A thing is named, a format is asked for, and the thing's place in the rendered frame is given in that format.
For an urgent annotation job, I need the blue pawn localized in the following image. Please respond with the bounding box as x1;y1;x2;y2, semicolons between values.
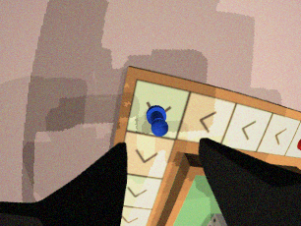
147;105;169;137

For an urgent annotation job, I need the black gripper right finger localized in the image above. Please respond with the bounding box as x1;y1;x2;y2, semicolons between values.
199;137;301;226

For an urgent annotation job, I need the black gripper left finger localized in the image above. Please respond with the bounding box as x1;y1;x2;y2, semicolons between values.
0;143;128;226

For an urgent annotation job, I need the tan square game board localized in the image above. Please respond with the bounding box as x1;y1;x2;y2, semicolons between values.
114;66;301;226

